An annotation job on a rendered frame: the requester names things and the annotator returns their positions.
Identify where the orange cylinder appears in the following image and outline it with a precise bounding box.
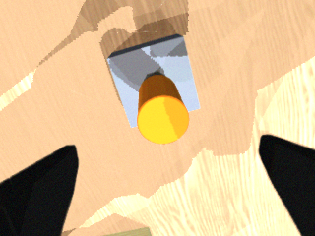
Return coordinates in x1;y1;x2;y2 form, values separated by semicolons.
137;75;189;144

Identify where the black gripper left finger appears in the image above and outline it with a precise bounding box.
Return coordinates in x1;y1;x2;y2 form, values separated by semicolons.
0;144;80;236

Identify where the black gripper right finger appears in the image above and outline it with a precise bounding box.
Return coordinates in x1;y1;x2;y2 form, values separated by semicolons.
258;133;315;236

